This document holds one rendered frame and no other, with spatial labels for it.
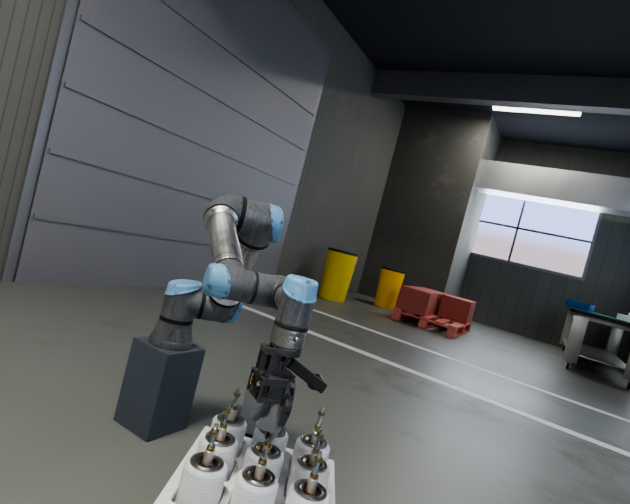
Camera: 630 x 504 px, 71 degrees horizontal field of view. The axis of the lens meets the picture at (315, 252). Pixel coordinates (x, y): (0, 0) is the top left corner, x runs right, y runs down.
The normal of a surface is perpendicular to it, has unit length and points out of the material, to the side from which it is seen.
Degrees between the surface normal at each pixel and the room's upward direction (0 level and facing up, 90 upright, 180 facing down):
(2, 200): 90
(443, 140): 90
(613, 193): 90
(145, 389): 90
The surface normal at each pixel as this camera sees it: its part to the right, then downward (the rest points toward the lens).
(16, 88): 0.84, 0.23
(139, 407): -0.48, -0.09
